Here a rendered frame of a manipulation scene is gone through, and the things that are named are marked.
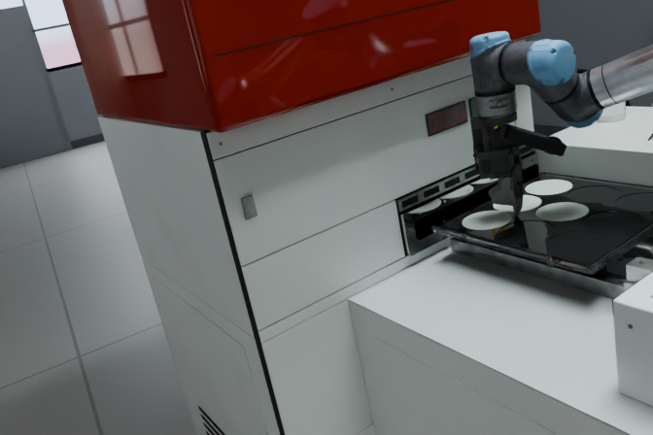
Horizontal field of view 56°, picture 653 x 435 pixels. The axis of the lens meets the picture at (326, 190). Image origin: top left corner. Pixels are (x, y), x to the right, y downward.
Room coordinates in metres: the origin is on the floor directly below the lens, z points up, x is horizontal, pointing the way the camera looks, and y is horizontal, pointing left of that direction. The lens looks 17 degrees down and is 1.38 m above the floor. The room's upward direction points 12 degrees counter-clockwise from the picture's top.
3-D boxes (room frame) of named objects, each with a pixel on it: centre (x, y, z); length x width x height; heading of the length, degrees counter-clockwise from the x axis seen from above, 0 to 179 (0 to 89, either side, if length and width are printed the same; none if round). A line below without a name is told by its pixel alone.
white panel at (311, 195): (1.21, -0.17, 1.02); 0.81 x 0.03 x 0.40; 121
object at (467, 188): (1.30, -0.33, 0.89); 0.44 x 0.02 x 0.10; 121
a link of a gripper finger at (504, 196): (1.13, -0.35, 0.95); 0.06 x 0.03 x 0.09; 80
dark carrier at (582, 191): (1.12, -0.45, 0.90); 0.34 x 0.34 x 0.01; 31
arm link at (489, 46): (1.15, -0.36, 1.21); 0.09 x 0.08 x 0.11; 32
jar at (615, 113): (1.48, -0.74, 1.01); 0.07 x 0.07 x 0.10
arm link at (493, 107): (1.15, -0.35, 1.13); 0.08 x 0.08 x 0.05
